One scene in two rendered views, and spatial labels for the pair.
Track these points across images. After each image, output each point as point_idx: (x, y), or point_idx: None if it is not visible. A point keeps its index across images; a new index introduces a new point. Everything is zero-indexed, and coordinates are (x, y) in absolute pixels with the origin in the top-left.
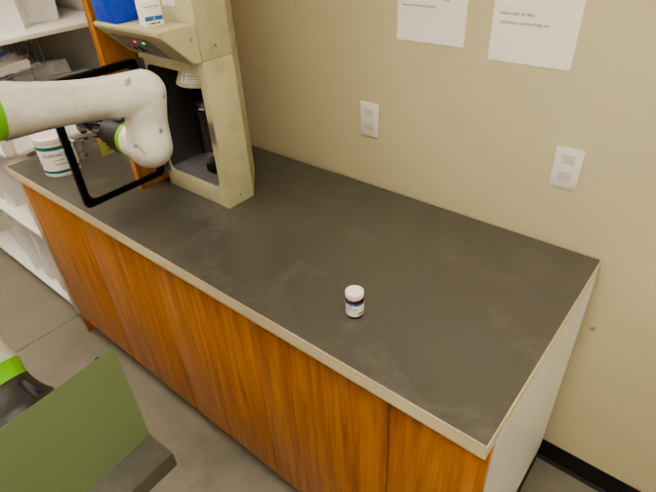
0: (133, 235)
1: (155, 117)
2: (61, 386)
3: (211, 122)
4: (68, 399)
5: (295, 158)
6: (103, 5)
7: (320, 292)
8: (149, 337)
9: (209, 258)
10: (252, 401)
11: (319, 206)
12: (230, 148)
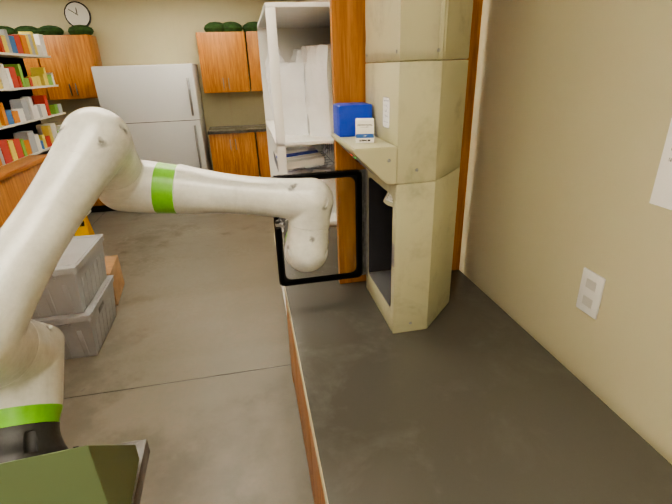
0: (297, 323)
1: (309, 225)
2: (17, 460)
3: (393, 243)
4: (25, 476)
5: (502, 304)
6: (337, 120)
7: (404, 487)
8: (304, 417)
9: (333, 377)
10: None
11: (486, 372)
12: (409, 274)
